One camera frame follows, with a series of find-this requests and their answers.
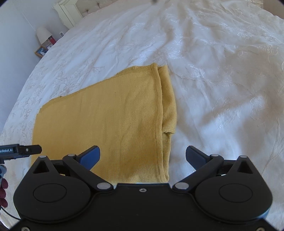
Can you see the yellow knit sweater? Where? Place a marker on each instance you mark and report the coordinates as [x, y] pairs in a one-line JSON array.
[[111, 122]]

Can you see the cream tufted headboard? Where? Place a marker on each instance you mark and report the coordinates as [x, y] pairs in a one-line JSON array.
[[73, 11]]

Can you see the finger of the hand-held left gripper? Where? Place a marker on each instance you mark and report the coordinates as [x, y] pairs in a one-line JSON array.
[[31, 150]]

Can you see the bed with white embroidered bedspread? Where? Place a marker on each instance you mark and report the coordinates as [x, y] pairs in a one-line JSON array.
[[221, 88]]

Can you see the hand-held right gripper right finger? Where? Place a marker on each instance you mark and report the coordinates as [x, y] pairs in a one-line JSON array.
[[195, 157]]

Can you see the white table lamp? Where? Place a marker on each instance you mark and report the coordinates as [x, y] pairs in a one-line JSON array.
[[43, 34]]

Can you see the wooden picture frame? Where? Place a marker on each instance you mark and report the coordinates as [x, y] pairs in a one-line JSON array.
[[41, 51]]

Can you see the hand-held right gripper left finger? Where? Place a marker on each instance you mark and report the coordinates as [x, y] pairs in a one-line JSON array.
[[90, 158]]

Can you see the red bottle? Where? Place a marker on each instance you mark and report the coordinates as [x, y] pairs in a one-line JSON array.
[[51, 41]]

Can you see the white wall outlet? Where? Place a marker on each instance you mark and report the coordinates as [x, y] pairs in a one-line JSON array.
[[62, 34]]

